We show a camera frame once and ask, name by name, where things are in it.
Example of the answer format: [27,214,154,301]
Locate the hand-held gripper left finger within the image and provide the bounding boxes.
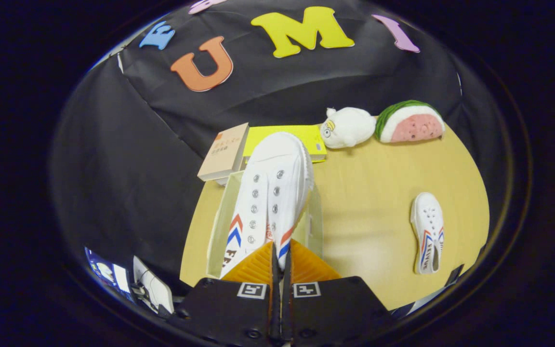
[176,241,279,347]

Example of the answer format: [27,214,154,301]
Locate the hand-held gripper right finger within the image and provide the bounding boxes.
[281,240,394,347]

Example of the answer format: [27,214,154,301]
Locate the grey-green fabric storage box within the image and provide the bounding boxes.
[206,170,324,280]

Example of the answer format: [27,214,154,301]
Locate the white striped canvas shoe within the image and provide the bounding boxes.
[410,192,445,275]
[220,132,315,279]

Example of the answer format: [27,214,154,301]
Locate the white device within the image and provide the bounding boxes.
[132,255,175,315]

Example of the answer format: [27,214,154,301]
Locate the beige book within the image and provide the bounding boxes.
[197,122,250,186]

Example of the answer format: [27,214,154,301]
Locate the yellow book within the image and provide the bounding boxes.
[242,125,328,169]

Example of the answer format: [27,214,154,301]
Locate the blue printed sheet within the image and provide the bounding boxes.
[85,247,131,294]

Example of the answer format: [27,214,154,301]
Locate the white plush toy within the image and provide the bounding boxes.
[320,107,377,149]

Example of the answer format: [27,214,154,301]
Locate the black backdrop cloth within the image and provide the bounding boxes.
[51,0,507,290]

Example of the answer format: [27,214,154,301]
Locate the watermelon slice plush toy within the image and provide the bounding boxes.
[375,100,446,144]

